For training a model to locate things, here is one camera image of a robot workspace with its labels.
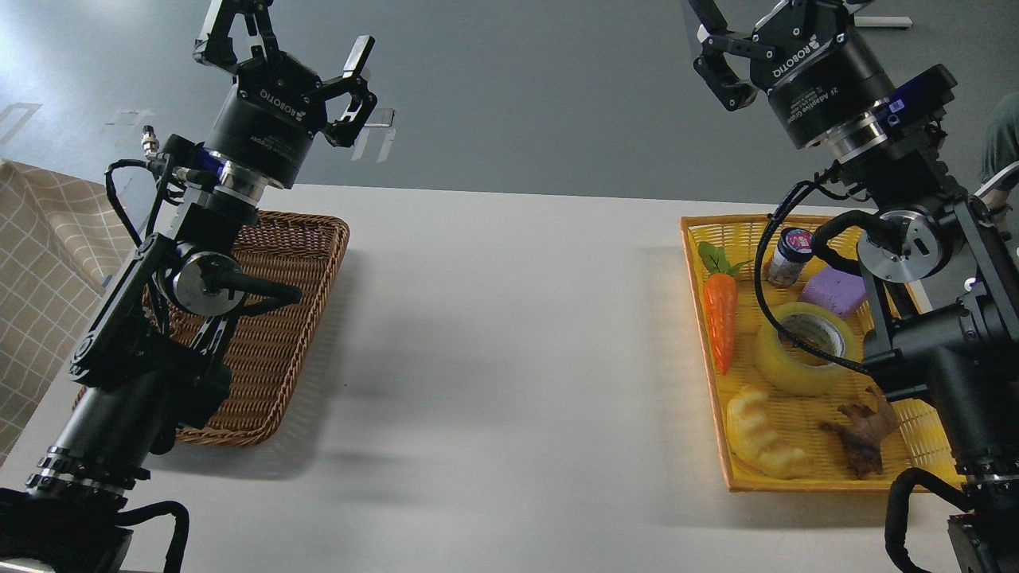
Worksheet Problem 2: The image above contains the yellow plastic basket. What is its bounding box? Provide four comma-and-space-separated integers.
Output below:
678, 214, 964, 493

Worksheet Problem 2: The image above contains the beige checkered cloth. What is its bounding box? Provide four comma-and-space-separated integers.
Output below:
1, 160, 135, 461

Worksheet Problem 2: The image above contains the toy croissant bread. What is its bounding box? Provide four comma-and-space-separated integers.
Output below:
725, 384, 813, 480

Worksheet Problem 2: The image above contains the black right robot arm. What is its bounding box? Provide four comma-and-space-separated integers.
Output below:
690, 1, 1018, 572

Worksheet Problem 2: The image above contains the brown toy animal figure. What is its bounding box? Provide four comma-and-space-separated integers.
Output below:
818, 385, 900, 480

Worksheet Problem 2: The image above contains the yellow tape roll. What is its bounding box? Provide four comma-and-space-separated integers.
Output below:
752, 302, 861, 396

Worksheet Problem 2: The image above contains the white metal stand base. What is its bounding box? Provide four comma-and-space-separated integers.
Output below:
854, 15, 914, 30

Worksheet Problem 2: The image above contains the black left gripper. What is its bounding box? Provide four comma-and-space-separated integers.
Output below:
193, 1, 377, 189

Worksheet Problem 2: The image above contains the small dark-lidded jar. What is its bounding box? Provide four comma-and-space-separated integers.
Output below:
764, 226, 814, 289

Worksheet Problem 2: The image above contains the purple foam block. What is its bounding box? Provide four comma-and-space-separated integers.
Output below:
798, 266, 866, 318

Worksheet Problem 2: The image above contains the seated person leg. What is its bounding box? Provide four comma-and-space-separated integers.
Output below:
978, 92, 1018, 185

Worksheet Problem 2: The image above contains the orange toy carrot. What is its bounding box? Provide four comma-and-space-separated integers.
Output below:
697, 242, 751, 375

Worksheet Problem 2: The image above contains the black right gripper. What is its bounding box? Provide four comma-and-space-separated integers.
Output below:
689, 1, 894, 149

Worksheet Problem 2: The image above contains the brown wicker basket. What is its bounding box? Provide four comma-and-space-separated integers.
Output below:
70, 211, 348, 446

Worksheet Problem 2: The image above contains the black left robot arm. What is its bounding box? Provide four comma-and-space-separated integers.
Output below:
2, 1, 377, 572

